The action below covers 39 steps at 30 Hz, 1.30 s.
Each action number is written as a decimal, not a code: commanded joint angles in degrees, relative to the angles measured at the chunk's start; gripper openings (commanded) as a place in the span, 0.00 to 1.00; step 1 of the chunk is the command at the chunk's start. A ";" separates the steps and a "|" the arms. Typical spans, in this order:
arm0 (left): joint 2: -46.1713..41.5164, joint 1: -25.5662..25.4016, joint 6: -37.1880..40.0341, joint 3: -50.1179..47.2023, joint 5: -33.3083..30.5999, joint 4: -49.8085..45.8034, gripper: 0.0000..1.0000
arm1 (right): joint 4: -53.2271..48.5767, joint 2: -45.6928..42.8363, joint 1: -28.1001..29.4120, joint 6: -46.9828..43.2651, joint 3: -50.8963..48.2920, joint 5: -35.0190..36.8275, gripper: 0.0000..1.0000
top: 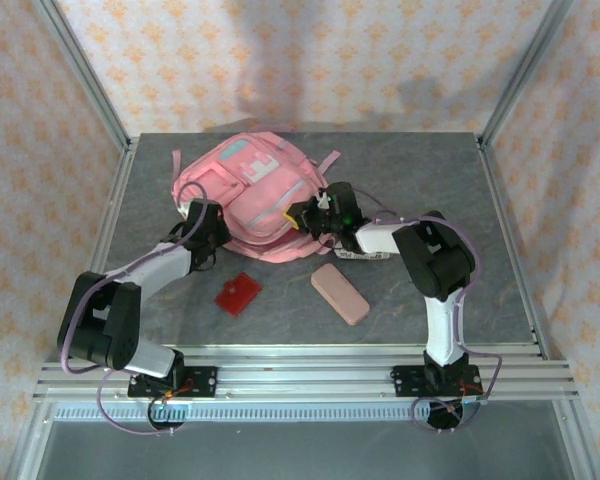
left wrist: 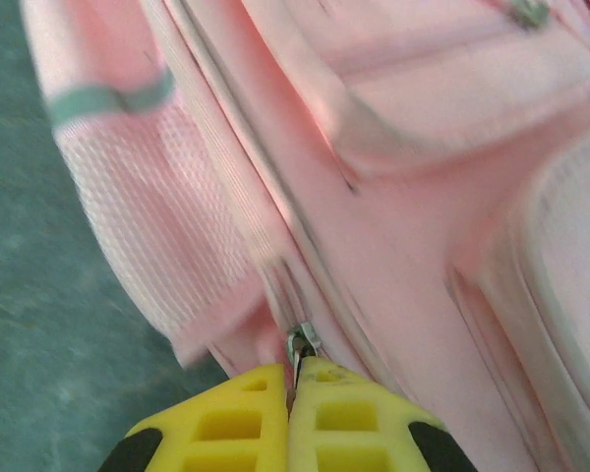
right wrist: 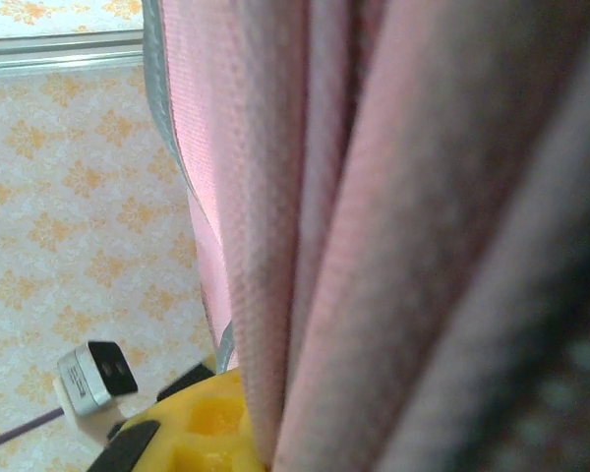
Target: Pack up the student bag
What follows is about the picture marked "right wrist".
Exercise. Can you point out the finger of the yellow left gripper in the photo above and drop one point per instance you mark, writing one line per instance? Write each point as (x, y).
(211, 442)

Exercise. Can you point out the pink student backpack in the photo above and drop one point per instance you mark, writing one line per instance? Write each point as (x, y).
(373, 196)

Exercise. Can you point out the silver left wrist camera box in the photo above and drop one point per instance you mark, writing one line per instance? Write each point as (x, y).
(93, 383)

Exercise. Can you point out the aluminium frame corner post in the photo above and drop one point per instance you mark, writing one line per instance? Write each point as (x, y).
(54, 54)

